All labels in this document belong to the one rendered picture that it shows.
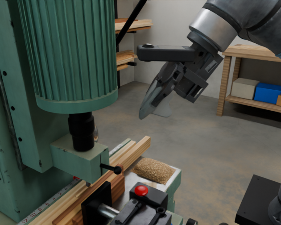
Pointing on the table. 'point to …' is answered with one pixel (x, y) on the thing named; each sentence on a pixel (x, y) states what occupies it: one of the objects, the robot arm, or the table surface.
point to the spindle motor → (71, 53)
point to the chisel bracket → (79, 159)
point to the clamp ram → (98, 206)
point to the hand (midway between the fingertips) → (140, 112)
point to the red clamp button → (141, 190)
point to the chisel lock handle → (112, 168)
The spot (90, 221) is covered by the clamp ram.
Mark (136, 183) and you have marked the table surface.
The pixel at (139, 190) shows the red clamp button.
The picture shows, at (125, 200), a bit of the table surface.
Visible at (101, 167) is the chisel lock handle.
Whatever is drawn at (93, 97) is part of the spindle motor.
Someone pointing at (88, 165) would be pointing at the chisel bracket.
